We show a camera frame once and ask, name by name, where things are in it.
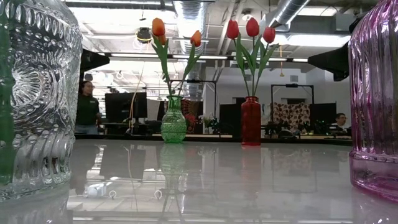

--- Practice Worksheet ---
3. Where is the ceiling light strip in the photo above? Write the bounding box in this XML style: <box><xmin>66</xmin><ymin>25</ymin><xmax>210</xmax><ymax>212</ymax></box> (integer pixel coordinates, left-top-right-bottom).
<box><xmin>102</xmin><ymin>52</ymin><xmax>308</xmax><ymax>65</ymax></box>

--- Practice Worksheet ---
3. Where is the black monitor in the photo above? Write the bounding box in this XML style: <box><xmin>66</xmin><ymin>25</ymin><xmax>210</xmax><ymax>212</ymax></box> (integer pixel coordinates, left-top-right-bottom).
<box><xmin>104</xmin><ymin>91</ymin><xmax>148</xmax><ymax>124</ymax></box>

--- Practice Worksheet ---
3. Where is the pink ribbed glass vase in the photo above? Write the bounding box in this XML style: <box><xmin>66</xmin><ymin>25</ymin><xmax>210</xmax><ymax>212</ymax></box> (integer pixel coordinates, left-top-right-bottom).
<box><xmin>348</xmin><ymin>0</ymin><xmax>398</xmax><ymax>203</ymax></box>

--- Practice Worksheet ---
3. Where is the floral patterned backdrop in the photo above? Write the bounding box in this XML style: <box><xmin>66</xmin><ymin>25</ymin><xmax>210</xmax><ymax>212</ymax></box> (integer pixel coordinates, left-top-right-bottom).
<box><xmin>272</xmin><ymin>101</ymin><xmax>311</xmax><ymax>131</ymax></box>

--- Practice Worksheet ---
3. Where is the black cabinet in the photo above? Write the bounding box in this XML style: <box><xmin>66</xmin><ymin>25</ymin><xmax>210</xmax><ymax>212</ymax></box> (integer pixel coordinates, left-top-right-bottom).
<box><xmin>219</xmin><ymin>103</ymin><xmax>246</xmax><ymax>138</ymax></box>
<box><xmin>309</xmin><ymin>102</ymin><xmax>338</xmax><ymax>134</ymax></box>

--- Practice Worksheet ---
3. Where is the black dome ceiling camera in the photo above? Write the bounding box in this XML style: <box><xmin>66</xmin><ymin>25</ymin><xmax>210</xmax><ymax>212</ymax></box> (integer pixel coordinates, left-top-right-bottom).
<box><xmin>136</xmin><ymin>27</ymin><xmax>152</xmax><ymax>44</ymax></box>

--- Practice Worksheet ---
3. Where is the clear embossed glass vase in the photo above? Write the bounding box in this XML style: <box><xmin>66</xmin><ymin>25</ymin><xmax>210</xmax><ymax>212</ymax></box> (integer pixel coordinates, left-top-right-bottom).
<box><xmin>0</xmin><ymin>0</ymin><xmax>84</xmax><ymax>202</ymax></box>

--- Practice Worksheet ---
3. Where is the black metal table frame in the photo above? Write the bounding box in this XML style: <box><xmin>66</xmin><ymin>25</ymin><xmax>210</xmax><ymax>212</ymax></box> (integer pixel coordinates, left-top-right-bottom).
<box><xmin>74</xmin><ymin>133</ymin><xmax>354</xmax><ymax>146</ymax></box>

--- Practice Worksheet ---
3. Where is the person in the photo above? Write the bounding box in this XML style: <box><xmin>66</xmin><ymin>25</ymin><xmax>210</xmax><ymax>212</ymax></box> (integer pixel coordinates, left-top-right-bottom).
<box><xmin>331</xmin><ymin>112</ymin><xmax>352</xmax><ymax>136</ymax></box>
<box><xmin>75</xmin><ymin>80</ymin><xmax>102</xmax><ymax>135</ymax></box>

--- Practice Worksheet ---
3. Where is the black metal frame rig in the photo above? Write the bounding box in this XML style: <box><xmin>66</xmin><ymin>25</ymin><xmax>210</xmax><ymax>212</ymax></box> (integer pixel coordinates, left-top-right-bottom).
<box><xmin>270</xmin><ymin>83</ymin><xmax>315</xmax><ymax>131</ymax></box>
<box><xmin>169</xmin><ymin>80</ymin><xmax>218</xmax><ymax>125</ymax></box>

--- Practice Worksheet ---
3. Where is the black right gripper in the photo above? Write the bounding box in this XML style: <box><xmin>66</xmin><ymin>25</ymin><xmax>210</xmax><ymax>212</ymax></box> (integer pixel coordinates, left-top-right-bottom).
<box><xmin>307</xmin><ymin>41</ymin><xmax>350</xmax><ymax>83</ymax></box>

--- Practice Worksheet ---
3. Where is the red glass vase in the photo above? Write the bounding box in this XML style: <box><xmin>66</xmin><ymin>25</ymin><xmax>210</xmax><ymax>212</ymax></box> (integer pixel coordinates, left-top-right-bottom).
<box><xmin>241</xmin><ymin>95</ymin><xmax>262</xmax><ymax>146</ymax></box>

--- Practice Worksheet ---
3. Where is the silver ventilation duct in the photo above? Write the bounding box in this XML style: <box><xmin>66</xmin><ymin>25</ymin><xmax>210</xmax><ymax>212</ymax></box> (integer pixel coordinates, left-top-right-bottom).
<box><xmin>174</xmin><ymin>0</ymin><xmax>208</xmax><ymax>100</ymax></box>
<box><xmin>269</xmin><ymin>0</ymin><xmax>312</xmax><ymax>29</ymax></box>

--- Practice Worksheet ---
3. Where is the green glass vase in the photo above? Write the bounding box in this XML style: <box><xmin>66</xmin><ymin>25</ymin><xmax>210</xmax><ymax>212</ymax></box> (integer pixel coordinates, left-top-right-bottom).
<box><xmin>160</xmin><ymin>95</ymin><xmax>187</xmax><ymax>144</ymax></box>

